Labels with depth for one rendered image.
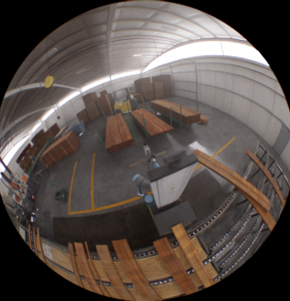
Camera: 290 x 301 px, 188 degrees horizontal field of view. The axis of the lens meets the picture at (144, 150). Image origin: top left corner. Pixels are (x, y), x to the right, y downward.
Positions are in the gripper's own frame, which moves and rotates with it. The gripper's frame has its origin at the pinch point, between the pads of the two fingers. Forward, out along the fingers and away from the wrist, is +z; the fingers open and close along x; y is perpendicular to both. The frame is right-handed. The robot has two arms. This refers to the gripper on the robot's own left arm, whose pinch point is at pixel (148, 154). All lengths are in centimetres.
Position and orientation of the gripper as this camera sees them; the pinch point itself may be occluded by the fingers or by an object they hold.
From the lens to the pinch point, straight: 146.0
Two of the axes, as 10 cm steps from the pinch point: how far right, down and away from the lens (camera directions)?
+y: -6.4, -4.1, -6.5
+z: -3.5, -6.0, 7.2
